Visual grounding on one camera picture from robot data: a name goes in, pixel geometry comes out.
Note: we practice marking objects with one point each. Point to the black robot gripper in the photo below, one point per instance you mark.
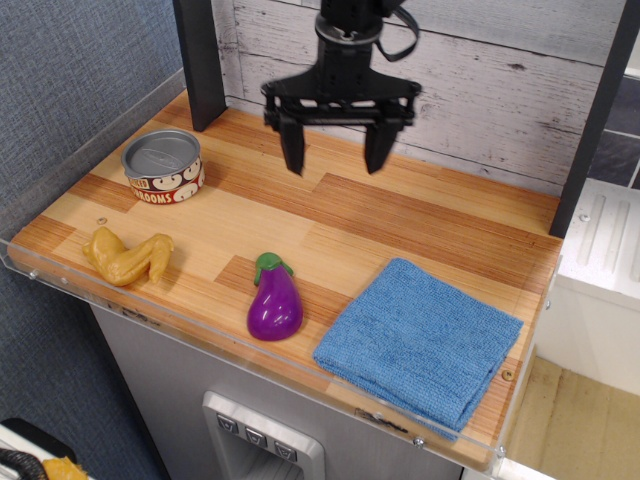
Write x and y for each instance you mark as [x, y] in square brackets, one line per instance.
[342, 89]

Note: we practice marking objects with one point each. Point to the blue cloth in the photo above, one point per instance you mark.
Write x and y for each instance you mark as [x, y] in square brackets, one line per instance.
[419, 344]

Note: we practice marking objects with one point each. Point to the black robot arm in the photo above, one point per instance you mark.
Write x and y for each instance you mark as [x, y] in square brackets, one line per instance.
[360, 22]

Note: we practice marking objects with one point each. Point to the mushroom tin can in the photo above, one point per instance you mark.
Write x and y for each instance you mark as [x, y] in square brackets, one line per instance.
[164, 167]

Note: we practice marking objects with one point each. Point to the purple toy eggplant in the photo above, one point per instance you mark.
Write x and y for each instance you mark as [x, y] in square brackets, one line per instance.
[276, 312]

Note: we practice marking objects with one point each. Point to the yellow toy chicken wing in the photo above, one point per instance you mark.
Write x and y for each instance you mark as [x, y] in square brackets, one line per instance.
[121, 266]

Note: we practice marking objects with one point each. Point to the grey cabinet with dispenser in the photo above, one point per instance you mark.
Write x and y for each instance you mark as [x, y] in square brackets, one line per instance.
[168, 380]

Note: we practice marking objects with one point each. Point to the white appliance at right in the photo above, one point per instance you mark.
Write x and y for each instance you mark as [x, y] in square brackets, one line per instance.
[590, 322]

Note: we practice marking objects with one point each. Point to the yellow black object bottom left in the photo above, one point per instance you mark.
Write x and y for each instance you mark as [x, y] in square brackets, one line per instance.
[28, 452]

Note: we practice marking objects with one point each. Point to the left black frame post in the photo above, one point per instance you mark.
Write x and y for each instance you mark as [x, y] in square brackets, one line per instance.
[201, 62]

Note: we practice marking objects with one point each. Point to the black frame post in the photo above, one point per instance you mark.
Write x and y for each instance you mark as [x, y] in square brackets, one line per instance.
[201, 62]
[614, 70]

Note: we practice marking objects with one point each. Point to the right black frame post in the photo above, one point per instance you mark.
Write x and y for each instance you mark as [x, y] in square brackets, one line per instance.
[614, 70]

